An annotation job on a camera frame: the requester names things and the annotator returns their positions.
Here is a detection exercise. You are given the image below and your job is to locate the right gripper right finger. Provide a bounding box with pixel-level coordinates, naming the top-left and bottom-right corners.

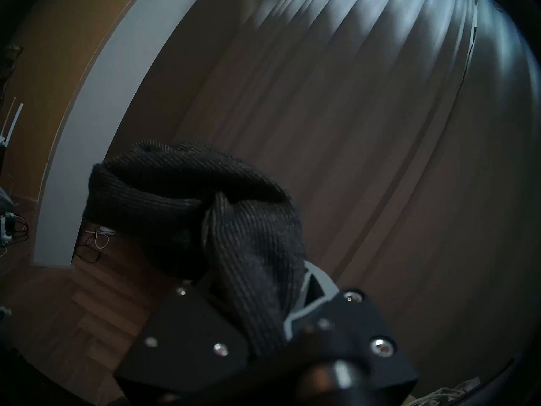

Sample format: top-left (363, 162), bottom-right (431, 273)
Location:
top-left (283, 260), bottom-right (419, 390)

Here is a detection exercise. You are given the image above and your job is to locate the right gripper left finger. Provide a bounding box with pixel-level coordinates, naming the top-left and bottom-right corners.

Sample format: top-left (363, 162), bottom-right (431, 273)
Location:
top-left (113, 282), bottom-right (251, 392)

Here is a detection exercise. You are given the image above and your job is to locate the black knit garment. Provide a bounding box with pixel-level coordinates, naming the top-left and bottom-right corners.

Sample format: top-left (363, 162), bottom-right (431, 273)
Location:
top-left (82, 140), bottom-right (307, 359)

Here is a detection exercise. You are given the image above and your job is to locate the long pleated curtain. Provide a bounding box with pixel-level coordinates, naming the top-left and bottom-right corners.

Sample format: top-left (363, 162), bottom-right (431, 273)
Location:
top-left (108, 0), bottom-right (541, 406)

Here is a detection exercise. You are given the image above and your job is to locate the white power strip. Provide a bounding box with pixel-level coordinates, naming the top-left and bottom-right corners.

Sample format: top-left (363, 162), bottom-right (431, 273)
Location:
top-left (0, 213), bottom-right (28, 247)

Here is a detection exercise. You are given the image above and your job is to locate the white wifi router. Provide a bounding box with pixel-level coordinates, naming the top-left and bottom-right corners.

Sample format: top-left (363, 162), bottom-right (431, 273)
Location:
top-left (0, 97), bottom-right (24, 150)

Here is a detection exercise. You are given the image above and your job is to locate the floor cable bundle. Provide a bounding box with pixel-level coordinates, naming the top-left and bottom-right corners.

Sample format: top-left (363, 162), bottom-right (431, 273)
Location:
top-left (78, 227), bottom-right (117, 265)

